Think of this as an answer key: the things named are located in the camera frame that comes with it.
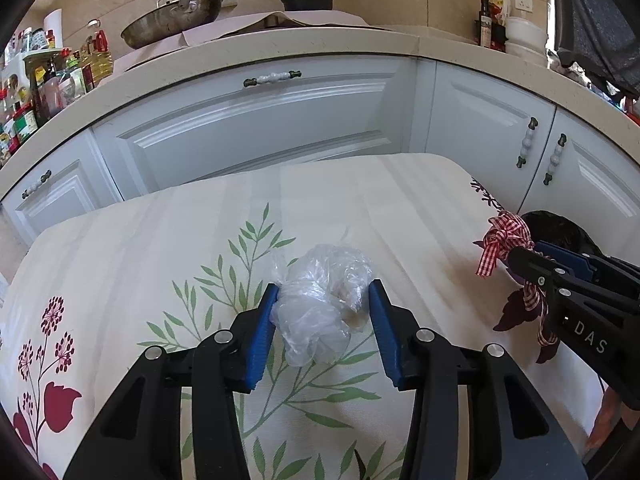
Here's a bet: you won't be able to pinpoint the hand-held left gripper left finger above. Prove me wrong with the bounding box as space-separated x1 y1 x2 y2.
62 282 280 480

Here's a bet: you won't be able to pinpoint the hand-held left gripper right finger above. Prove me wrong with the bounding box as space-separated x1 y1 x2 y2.
367 279 588 480

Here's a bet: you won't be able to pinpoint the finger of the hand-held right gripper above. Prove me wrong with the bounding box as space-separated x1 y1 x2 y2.
536 241 640 288
506 247 640 311

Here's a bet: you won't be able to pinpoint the black bag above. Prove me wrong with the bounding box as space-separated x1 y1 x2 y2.
520 210 606 261

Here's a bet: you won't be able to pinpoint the red white checkered ribbon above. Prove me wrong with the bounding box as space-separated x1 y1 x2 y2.
474 211 560 346

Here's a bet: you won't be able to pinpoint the clear plastic bag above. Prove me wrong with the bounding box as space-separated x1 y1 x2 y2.
270 227 377 367

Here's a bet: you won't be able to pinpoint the person's right forearm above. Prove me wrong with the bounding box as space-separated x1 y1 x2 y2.
586 386 625 461

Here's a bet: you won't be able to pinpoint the white cabinet door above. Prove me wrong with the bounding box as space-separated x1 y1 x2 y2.
427 60 558 221
520 107 640 271

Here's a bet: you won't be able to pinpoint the floral tablecloth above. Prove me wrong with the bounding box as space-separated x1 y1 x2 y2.
0 152 608 480

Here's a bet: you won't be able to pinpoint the pile of mixed small items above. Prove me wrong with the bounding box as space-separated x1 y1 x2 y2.
565 60 640 121

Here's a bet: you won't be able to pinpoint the wide white drawer front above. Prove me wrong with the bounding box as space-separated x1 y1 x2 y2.
90 55 436 196

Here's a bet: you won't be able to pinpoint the dark glass oil bottle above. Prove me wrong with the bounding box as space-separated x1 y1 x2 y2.
479 0 493 48

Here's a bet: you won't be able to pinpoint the red food packets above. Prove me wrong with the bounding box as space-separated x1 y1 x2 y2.
490 2 508 51

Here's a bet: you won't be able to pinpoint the small white drawer front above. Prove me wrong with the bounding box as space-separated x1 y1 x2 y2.
0 132 121 241

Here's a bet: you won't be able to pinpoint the dark grey speckled cloth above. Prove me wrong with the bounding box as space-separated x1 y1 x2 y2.
547 0 640 98

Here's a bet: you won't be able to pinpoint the beige kitchen countertop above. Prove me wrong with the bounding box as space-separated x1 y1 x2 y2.
0 27 640 201

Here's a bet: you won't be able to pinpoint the cluster of condiment bottles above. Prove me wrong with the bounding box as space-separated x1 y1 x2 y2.
0 17 115 166

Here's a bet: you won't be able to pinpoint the steel wok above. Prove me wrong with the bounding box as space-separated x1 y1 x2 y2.
120 0 224 51

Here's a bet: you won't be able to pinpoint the white spice rack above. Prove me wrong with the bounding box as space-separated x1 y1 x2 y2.
20 49 65 67

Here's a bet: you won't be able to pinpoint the white paper towel roll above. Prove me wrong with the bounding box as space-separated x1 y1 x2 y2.
42 8 63 51

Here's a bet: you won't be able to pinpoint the white bronze cabinet handle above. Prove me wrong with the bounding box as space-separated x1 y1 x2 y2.
516 116 538 167
543 133 567 186
243 71 303 88
21 170 52 200

